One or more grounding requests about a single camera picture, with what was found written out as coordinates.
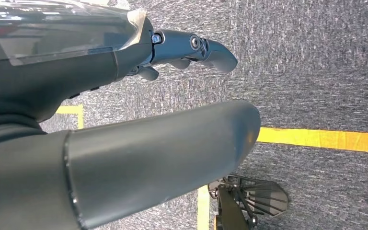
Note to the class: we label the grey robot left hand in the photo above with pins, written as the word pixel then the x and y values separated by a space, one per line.
pixel 123 165

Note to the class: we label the black robot foot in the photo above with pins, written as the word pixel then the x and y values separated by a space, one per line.
pixel 266 196

